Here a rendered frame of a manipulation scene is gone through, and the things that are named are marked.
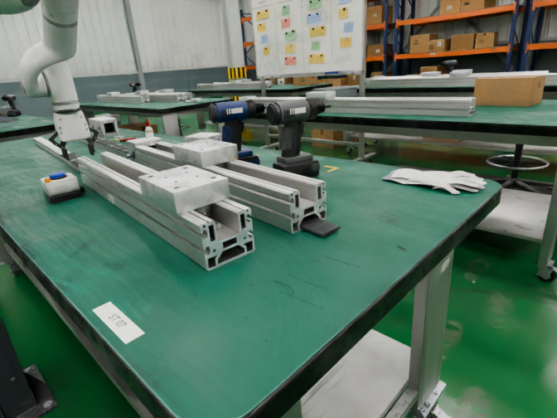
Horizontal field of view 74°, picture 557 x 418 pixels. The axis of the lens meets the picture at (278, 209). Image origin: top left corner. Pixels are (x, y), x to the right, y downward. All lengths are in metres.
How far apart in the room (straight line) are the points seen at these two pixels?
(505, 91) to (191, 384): 2.33
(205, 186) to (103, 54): 12.70
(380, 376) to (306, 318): 0.74
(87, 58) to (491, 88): 11.83
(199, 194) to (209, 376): 0.33
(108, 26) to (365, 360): 12.94
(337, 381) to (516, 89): 1.89
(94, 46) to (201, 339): 12.89
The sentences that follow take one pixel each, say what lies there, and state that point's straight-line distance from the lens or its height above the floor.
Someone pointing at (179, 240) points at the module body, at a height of 0.81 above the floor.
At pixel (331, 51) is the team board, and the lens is 4.03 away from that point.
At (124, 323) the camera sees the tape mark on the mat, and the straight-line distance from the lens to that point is 0.57.
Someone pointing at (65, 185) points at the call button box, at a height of 0.82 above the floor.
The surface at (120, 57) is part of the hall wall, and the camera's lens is 13.52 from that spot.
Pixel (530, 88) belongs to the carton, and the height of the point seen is 0.88.
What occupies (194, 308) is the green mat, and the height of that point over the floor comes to 0.78.
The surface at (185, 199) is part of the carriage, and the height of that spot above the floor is 0.89.
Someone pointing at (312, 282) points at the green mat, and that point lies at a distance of 0.58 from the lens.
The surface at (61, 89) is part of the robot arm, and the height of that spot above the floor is 1.06.
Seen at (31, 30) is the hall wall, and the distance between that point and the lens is 12.81.
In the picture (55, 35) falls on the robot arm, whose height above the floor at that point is 1.22.
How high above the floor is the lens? 1.09
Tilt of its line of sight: 21 degrees down
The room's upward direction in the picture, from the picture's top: 4 degrees counter-clockwise
